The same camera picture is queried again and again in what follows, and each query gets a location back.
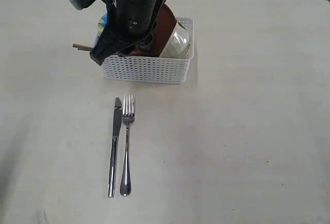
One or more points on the white perforated plastic basket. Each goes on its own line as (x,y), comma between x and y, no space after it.
(149,69)

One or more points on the silver fork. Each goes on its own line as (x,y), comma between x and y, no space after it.
(128,117)

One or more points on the reddish brown wooden spoon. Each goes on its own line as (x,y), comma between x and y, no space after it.
(137,53)

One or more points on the brown round wooden plate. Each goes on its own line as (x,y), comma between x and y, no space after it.
(165,24)

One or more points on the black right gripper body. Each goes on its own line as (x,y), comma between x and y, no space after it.
(129,23)

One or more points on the wooden chopstick lower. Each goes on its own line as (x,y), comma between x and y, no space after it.
(85,49)

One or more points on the clear glass bowl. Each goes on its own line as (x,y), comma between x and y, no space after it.
(180,43)

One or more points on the blue snack packet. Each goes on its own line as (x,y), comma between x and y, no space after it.
(103,21)

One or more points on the silver table knife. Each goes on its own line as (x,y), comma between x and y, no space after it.
(117,120)

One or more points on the wooden chopstick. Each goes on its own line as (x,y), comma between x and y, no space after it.
(85,49)
(78,45)

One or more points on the wooden chopstick upper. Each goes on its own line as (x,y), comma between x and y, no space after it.
(78,45)

